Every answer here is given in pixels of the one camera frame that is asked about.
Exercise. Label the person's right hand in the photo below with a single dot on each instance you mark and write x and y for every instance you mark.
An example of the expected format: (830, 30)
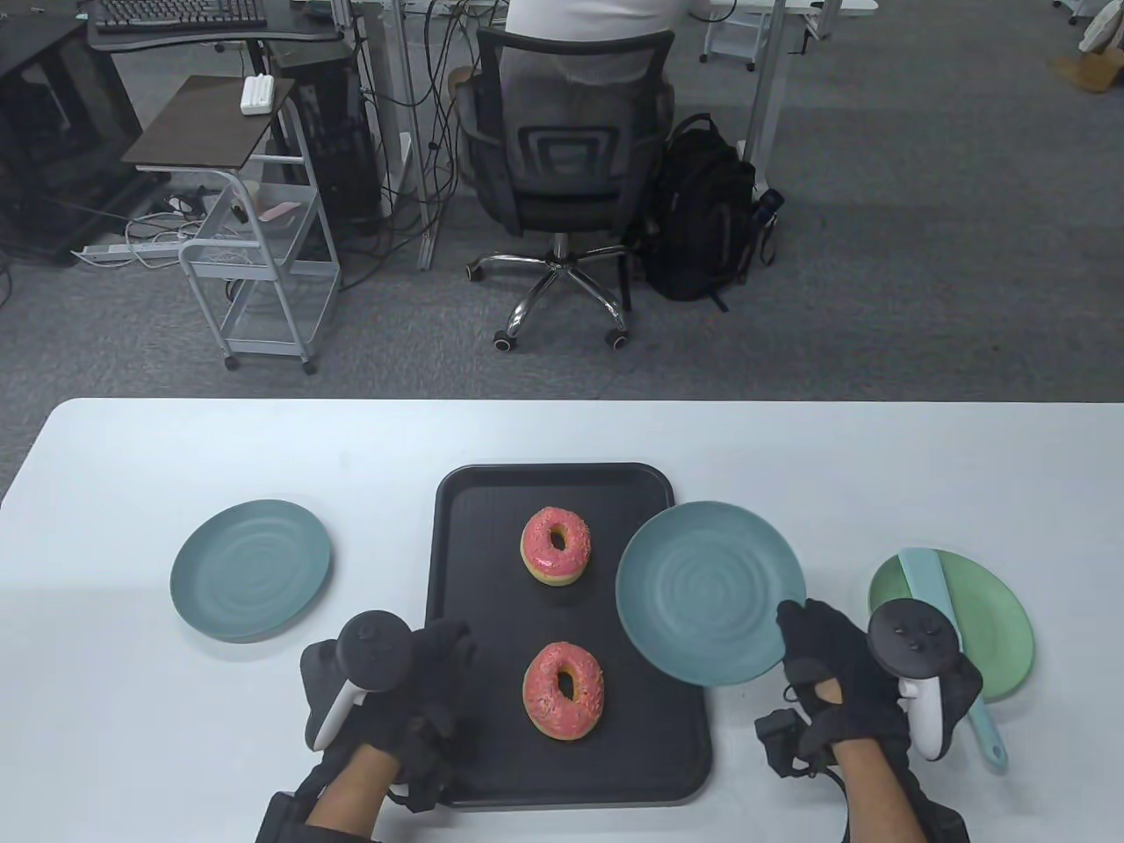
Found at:
(843, 676)

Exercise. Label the person's left hand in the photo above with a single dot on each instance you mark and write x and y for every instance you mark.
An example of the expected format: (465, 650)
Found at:
(439, 685)

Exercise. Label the black baking tray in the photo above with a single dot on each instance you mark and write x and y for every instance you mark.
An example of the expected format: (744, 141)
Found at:
(492, 615)

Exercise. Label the pink frosted mini donut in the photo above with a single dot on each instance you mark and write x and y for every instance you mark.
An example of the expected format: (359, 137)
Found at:
(571, 562)
(544, 702)

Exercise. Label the light blue dessert shovel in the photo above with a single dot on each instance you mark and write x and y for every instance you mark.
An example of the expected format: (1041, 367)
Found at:
(918, 571)

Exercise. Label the teal round plate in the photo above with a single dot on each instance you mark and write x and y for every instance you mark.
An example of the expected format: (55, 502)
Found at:
(250, 571)
(702, 588)

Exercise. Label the person's right forearm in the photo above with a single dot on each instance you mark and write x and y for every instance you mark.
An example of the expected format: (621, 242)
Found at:
(878, 790)

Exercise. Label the person's left forearm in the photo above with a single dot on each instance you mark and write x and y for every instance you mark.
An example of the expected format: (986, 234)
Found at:
(351, 790)

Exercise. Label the green round plate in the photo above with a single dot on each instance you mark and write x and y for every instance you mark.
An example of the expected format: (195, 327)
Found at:
(1001, 628)

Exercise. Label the black wrist band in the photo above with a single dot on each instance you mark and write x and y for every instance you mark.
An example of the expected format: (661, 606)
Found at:
(281, 817)
(944, 817)

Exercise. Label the white rolling cart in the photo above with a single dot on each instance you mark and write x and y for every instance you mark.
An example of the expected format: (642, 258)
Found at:
(263, 270)

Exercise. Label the dark bottle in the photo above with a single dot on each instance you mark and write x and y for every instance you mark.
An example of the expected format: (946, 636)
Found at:
(768, 204)

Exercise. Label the black backpack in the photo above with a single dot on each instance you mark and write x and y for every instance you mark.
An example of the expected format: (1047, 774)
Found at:
(702, 211)

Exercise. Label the pink flat item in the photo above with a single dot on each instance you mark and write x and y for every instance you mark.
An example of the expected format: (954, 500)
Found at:
(279, 212)

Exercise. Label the white power strip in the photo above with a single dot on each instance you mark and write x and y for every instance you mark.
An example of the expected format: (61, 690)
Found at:
(114, 251)

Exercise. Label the black computer tower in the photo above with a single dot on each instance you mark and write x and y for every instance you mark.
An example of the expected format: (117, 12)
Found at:
(338, 149)

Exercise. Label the black mesh office chair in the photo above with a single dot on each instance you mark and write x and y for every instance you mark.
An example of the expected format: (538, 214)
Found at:
(571, 149)

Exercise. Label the brown side table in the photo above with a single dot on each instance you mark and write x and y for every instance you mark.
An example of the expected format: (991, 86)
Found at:
(206, 123)

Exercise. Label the small white box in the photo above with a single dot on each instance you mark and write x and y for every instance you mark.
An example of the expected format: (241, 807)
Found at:
(257, 95)

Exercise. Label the small white trolley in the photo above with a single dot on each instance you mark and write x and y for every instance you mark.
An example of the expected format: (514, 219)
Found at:
(733, 35)

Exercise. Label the cardboard box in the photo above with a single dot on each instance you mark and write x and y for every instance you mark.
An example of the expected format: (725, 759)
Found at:
(1093, 72)

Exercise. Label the black desk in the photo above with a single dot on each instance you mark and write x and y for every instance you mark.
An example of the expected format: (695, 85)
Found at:
(219, 40)

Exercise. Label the black keyboard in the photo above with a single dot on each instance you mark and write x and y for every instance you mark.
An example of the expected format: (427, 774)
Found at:
(176, 13)

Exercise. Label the white desk frame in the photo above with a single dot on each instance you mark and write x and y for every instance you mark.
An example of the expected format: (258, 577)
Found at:
(768, 88)
(406, 132)

